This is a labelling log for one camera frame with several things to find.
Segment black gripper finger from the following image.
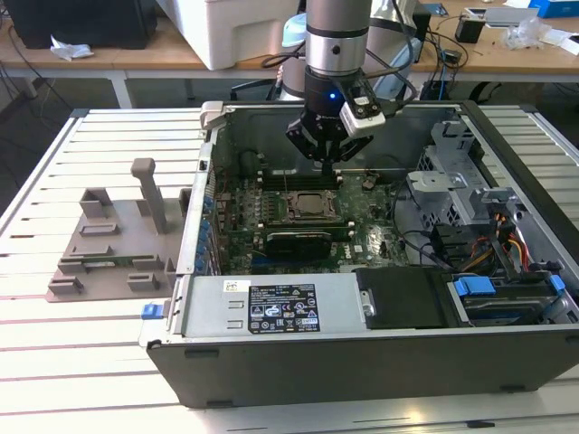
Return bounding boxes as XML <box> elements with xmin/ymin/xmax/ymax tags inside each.
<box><xmin>327</xmin><ymin>134</ymin><xmax>375</xmax><ymax>175</ymax></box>
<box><xmin>285</xmin><ymin>118</ymin><xmax>327</xmax><ymax>175</ymax></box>

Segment metal socket cover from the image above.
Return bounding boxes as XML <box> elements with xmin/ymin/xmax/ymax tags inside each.
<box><xmin>289</xmin><ymin>190</ymin><xmax>340</xmax><ymax>219</ymax></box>

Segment CPU socket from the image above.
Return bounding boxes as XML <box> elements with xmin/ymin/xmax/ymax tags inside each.
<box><xmin>287</xmin><ymin>188</ymin><xmax>341</xmax><ymax>221</ymax></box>

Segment green motherboard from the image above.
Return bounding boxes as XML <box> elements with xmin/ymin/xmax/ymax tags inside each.
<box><xmin>212</xmin><ymin>169</ymin><xmax>408</xmax><ymax>275</ymax></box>

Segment green RAM stick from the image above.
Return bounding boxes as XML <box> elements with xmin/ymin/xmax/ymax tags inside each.
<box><xmin>81</xmin><ymin>255</ymin><xmax>155</xmax><ymax>269</ymax></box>
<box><xmin>261</xmin><ymin>219</ymin><xmax>353</xmax><ymax>232</ymax></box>

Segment white printer box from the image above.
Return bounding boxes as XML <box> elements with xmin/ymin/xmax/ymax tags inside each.
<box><xmin>156</xmin><ymin>0</ymin><xmax>308</xmax><ymax>71</ymax></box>

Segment metal drive cage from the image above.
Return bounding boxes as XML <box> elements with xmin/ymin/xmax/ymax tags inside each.
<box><xmin>404</xmin><ymin>118</ymin><xmax>528</xmax><ymax>254</ymax></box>

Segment black graphics card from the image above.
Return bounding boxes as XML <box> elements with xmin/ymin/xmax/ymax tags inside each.
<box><xmin>263</xmin><ymin>230</ymin><xmax>335</xmax><ymax>262</ymax></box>

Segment black drive connector block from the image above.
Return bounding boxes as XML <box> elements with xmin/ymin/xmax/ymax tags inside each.
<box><xmin>432</xmin><ymin>223</ymin><xmax>471</xmax><ymax>261</ymax></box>

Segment black plastic shroud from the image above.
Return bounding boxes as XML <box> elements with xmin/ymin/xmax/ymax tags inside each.
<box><xmin>351</xmin><ymin>266</ymin><xmax>453</xmax><ymax>330</ymax></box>

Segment wooden desk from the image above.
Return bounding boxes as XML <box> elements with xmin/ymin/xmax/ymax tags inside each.
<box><xmin>0</xmin><ymin>0</ymin><xmax>579</xmax><ymax>109</ymax></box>

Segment small black box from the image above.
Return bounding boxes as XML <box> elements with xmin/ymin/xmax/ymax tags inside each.
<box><xmin>454</xmin><ymin>13</ymin><xmax>486</xmax><ymax>45</ymax></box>

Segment hard disk in blue carrier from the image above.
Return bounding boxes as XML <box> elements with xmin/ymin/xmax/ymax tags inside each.
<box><xmin>446</xmin><ymin>273</ymin><xmax>569</xmax><ymax>327</ymax></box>

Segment silver power supply with label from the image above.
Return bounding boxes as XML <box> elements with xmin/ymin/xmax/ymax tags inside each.
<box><xmin>180</xmin><ymin>273</ymin><xmax>367</xmax><ymax>338</ymax></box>

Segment brown-grey parts rack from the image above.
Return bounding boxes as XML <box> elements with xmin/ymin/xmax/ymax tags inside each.
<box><xmin>43</xmin><ymin>156</ymin><xmax>194</xmax><ymax>305</ymax></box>

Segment silver tray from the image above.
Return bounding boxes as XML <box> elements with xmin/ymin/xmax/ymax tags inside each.
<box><xmin>483</xmin><ymin>6</ymin><xmax>542</xmax><ymax>29</ymax></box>

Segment clear plastic bag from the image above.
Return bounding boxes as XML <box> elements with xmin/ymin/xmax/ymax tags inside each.
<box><xmin>502</xmin><ymin>16</ymin><xmax>554</xmax><ymax>50</ymax></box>

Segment open grey PC case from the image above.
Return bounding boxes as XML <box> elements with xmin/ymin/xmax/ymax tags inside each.
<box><xmin>138</xmin><ymin>99</ymin><xmax>579</xmax><ymax>410</ymax></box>

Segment white paper sheet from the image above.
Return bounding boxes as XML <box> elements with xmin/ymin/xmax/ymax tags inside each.
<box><xmin>540</xmin><ymin>29</ymin><xmax>579</xmax><ymax>56</ymax></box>

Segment blue cardboard box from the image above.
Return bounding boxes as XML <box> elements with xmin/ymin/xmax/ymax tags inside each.
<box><xmin>527</xmin><ymin>0</ymin><xmax>579</xmax><ymax>20</ymax></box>

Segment crumpled white tissue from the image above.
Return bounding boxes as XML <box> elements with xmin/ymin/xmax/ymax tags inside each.
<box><xmin>49</xmin><ymin>34</ymin><xmax>95</xmax><ymax>62</ymax></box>

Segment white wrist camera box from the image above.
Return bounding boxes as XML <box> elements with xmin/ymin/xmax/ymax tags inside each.
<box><xmin>339</xmin><ymin>99</ymin><xmax>387</xmax><ymax>138</ymax></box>

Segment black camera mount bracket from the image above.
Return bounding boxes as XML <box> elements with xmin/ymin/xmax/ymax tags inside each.
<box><xmin>346</xmin><ymin>84</ymin><xmax>373</xmax><ymax>109</ymax></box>

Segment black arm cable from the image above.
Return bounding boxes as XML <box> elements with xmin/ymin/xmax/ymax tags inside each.
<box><xmin>361</xmin><ymin>0</ymin><xmax>420</xmax><ymax>119</ymax></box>

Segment orange yellow power wires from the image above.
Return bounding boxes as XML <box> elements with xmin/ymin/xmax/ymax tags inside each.
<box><xmin>470</xmin><ymin>212</ymin><xmax>533</xmax><ymax>272</ymax></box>

